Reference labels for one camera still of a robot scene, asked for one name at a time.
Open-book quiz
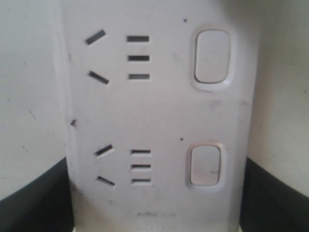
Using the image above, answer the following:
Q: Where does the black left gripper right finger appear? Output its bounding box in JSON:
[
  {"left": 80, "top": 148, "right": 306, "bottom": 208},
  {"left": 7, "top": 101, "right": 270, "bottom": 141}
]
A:
[{"left": 239, "top": 158, "right": 309, "bottom": 232}]

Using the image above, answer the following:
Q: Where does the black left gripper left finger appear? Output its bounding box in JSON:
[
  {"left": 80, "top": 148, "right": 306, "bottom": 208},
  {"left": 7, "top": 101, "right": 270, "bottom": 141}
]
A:
[{"left": 0, "top": 159, "right": 74, "bottom": 232}]

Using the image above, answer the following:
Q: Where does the white five-outlet power strip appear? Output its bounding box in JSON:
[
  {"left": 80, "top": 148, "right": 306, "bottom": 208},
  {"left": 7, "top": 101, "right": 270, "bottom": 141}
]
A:
[{"left": 54, "top": 0, "right": 259, "bottom": 232}]

